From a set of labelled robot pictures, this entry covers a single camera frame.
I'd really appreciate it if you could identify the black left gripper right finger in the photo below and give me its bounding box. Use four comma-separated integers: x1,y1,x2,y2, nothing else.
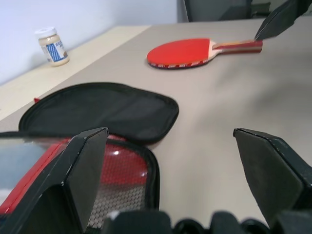
233,128,312,227

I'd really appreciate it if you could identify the red table tennis paddle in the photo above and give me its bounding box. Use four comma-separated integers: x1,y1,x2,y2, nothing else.
147,38,264,70

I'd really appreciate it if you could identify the black red paddle case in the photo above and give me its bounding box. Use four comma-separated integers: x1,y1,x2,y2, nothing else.
0,82,180,230

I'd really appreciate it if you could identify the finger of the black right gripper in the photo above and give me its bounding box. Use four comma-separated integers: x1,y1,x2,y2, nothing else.
254,0,312,41

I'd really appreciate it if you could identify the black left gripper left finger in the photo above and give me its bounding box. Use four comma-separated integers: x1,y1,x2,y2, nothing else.
0,127,109,234

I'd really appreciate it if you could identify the white lidded cream jar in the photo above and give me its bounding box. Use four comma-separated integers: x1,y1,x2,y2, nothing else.
34,27,71,67

